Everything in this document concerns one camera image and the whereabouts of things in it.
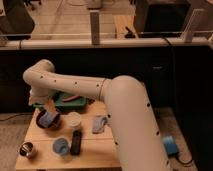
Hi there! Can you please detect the red bowl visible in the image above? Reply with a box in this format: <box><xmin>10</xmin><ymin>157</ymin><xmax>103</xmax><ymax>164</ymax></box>
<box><xmin>36</xmin><ymin>110</ymin><xmax>61</xmax><ymax>129</ymax></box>

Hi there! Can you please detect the blue sponge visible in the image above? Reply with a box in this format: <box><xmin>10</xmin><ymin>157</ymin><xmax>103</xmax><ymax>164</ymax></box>
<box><xmin>42</xmin><ymin>112</ymin><xmax>58</xmax><ymax>126</ymax></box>

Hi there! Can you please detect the blue grey cloth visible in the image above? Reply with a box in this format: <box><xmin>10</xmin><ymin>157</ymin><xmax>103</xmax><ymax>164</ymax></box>
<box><xmin>92</xmin><ymin>116</ymin><xmax>108</xmax><ymax>134</ymax></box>

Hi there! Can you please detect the white cup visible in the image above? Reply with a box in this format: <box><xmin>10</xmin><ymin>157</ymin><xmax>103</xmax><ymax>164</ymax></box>
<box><xmin>67</xmin><ymin>112</ymin><xmax>81</xmax><ymax>130</ymax></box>

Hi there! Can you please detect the black office chair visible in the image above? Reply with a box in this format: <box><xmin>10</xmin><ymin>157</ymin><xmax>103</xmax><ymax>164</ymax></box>
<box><xmin>0</xmin><ymin>0</ymin><xmax>35</xmax><ymax>40</ymax></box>

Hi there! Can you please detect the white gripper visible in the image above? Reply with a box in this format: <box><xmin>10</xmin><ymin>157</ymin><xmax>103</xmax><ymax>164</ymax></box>
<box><xmin>28</xmin><ymin>90</ymin><xmax>56</xmax><ymax>114</ymax></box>

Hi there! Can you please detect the red spatula in tray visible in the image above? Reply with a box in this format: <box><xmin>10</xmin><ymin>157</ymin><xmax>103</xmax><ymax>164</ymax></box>
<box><xmin>62</xmin><ymin>95</ymin><xmax>81</xmax><ymax>102</ymax></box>

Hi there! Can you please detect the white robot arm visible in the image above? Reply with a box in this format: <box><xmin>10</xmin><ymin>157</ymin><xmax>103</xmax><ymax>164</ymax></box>
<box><xmin>23</xmin><ymin>59</ymin><xmax>171</xmax><ymax>171</ymax></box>

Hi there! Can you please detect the blue cup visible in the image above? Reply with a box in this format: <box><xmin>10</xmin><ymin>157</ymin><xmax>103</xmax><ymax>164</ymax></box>
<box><xmin>52</xmin><ymin>138</ymin><xmax>69</xmax><ymax>156</ymax></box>

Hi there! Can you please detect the green plastic tray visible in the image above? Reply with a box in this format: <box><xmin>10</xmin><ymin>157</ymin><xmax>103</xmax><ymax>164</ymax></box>
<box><xmin>32</xmin><ymin>91</ymin><xmax>88</xmax><ymax>111</ymax></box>

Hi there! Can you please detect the blue tape roll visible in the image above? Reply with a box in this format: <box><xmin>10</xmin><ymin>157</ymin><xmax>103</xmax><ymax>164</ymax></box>
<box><xmin>163</xmin><ymin>136</ymin><xmax>179</xmax><ymax>156</ymax></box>

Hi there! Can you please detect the grey metal post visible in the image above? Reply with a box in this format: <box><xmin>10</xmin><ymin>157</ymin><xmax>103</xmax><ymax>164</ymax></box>
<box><xmin>90</xmin><ymin>10</ymin><xmax>100</xmax><ymax>45</ymax></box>

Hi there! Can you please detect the small metal cup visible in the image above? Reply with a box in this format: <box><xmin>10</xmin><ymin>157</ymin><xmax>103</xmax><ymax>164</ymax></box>
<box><xmin>19</xmin><ymin>142</ymin><xmax>37</xmax><ymax>158</ymax></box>

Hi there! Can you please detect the black remote control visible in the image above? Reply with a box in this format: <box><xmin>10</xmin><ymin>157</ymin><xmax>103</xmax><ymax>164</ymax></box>
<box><xmin>70</xmin><ymin>131</ymin><xmax>82</xmax><ymax>155</ymax></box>

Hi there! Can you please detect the wooden board table top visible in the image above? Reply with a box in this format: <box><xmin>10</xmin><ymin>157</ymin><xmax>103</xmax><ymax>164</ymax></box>
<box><xmin>15</xmin><ymin>102</ymin><xmax>120</xmax><ymax>171</ymax></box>

